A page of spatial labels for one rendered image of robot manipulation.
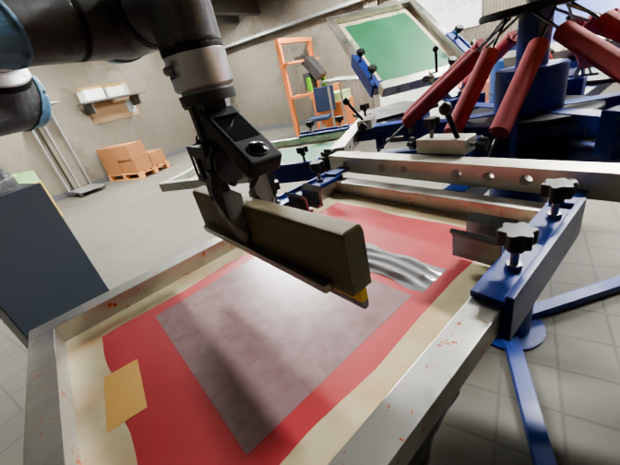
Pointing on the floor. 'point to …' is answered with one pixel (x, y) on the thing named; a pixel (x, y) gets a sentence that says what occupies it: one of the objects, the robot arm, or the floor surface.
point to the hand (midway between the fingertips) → (258, 230)
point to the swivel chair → (323, 103)
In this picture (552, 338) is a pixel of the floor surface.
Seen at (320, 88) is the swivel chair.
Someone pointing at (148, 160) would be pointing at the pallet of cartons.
